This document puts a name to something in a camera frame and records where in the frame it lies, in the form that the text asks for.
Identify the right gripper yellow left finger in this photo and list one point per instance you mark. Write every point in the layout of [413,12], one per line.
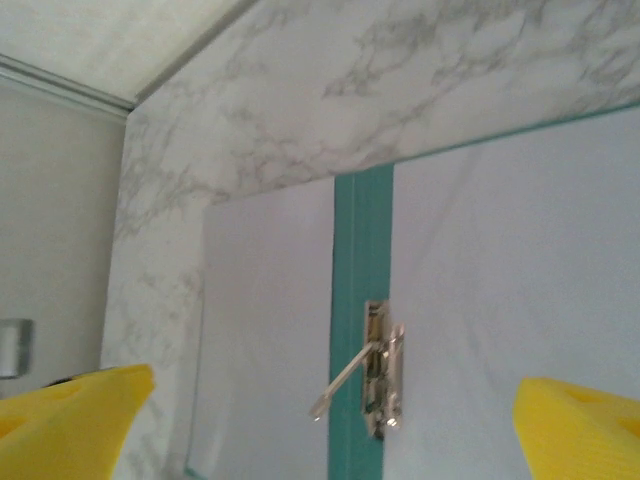
[65,435]

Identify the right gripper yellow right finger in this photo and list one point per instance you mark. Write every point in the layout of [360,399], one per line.
[580,440]

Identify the white paper sheet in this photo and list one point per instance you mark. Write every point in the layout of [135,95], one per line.
[265,300]
[500,275]

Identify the metal folder clip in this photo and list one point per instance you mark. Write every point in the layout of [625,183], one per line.
[382,380]

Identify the green paper folder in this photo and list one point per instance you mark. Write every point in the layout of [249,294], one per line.
[360,240]

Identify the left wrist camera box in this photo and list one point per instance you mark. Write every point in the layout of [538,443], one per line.
[15,350]

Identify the aluminium frame post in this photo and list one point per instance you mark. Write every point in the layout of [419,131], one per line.
[60,83]

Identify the aluminium table edge rail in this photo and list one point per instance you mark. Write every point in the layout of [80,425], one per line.
[200,48]

